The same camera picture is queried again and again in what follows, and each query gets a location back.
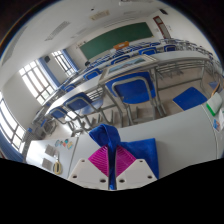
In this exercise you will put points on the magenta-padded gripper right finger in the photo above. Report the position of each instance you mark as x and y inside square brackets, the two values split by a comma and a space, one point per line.
[138, 171]

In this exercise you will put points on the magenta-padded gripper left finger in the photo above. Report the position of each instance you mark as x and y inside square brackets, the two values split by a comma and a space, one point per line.
[86, 170]

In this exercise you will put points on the blue towel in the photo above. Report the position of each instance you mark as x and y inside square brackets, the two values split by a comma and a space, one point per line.
[143, 150]

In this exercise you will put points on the colourful oval sticker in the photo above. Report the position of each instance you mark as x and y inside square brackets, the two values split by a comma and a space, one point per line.
[57, 143]
[70, 145]

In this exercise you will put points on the grey card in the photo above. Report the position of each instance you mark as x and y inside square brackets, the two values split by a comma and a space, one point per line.
[50, 150]
[46, 163]

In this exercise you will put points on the blue window curtain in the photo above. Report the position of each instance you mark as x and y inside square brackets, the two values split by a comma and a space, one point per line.
[50, 71]
[70, 60]
[10, 150]

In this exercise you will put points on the long grey classroom desk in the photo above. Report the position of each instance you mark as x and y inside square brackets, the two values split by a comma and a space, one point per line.
[83, 86]
[180, 56]

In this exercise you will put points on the tall classroom window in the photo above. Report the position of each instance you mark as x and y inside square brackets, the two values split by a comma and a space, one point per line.
[10, 125]
[35, 83]
[63, 63]

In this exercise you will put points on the white paper packet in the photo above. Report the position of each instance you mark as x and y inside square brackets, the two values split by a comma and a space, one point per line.
[220, 118]

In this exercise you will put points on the green and white box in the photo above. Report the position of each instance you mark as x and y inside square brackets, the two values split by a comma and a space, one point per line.
[213, 103]

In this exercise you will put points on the rows of blue chairs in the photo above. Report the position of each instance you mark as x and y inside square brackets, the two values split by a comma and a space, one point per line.
[148, 51]

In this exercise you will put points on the orange box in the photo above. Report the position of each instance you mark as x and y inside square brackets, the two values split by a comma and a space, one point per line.
[120, 45]

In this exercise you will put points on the green chalkboard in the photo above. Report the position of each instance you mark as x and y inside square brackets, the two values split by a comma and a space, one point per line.
[115, 38]

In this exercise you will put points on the brown door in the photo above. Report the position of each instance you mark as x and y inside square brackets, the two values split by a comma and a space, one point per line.
[160, 25]

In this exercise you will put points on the ceiling air conditioner unit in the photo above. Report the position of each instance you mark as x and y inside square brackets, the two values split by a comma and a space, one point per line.
[100, 15]

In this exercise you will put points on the long ceiling light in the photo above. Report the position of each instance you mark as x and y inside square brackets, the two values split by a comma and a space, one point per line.
[135, 1]

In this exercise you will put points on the black wall speaker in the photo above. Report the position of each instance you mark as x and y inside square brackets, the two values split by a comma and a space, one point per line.
[46, 59]
[163, 11]

